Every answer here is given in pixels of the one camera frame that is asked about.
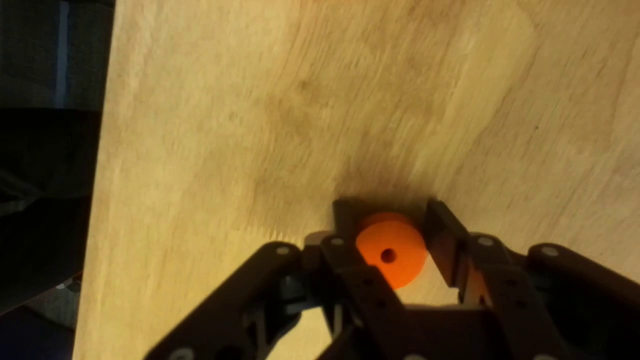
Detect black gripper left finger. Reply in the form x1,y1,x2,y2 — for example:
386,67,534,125
331,199,370,246

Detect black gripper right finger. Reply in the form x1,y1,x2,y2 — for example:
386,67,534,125
422,200,467,288

